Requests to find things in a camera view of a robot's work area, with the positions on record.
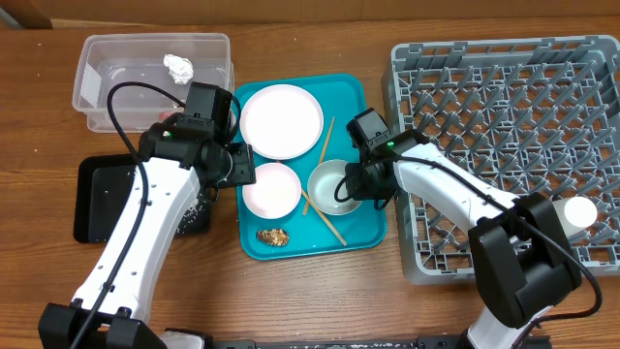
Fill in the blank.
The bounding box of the wooden chopstick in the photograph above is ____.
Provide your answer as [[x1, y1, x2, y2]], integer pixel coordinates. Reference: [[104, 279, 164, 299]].
[[302, 116, 335, 216]]

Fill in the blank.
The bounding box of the red snack wrapper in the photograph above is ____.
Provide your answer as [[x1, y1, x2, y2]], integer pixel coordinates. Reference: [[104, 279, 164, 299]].
[[159, 111, 180, 122]]

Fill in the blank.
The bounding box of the clear plastic storage bin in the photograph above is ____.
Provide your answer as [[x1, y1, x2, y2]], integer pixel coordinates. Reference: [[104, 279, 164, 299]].
[[72, 33, 234, 133]]

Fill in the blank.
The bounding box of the white napkin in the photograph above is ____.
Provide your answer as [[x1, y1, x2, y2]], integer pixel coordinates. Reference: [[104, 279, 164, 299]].
[[163, 54, 194, 85]]

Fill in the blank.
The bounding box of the black plastic tray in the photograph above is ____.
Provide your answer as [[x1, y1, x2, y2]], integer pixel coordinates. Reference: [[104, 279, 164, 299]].
[[73, 153, 212, 244]]

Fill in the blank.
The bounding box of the teal serving tray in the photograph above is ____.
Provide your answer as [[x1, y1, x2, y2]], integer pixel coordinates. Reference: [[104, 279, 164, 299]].
[[235, 74, 388, 261]]

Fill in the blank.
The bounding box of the large white plate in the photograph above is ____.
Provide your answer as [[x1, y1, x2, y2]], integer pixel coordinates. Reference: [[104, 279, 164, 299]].
[[240, 84, 324, 160]]

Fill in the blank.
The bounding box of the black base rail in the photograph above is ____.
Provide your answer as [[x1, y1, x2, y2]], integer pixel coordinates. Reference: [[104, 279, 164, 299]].
[[159, 329, 553, 349]]

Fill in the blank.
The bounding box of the white bowl with crumbs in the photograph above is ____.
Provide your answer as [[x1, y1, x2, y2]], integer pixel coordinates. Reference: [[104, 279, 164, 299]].
[[242, 163, 301, 219]]

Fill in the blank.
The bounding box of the brown food scrap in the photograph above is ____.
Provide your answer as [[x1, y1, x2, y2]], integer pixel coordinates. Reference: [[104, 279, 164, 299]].
[[257, 228, 290, 247]]

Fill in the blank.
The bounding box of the spilled rice pile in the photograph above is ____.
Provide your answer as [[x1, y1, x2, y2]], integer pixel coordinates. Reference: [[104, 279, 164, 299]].
[[175, 197, 211, 237]]

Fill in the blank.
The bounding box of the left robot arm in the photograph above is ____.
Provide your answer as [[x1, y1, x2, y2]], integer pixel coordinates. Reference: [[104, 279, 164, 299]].
[[38, 121, 256, 348]]

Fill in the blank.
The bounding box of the grey dishwasher rack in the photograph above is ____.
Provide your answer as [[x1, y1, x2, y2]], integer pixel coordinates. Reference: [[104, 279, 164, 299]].
[[382, 35, 619, 276]]

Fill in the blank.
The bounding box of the small white cup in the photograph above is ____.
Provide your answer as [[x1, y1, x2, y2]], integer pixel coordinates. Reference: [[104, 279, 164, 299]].
[[552, 197, 598, 238]]

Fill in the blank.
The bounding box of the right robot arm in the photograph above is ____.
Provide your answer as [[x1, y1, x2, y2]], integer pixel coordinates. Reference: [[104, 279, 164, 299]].
[[342, 126, 597, 348]]

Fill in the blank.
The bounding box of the grey-green bowl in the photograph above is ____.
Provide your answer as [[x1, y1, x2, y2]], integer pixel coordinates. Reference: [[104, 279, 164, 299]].
[[307, 160, 361, 215]]

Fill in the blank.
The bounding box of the wooden chopstick slanted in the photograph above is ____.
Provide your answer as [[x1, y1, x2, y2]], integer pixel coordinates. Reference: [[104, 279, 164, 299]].
[[301, 189, 348, 246]]

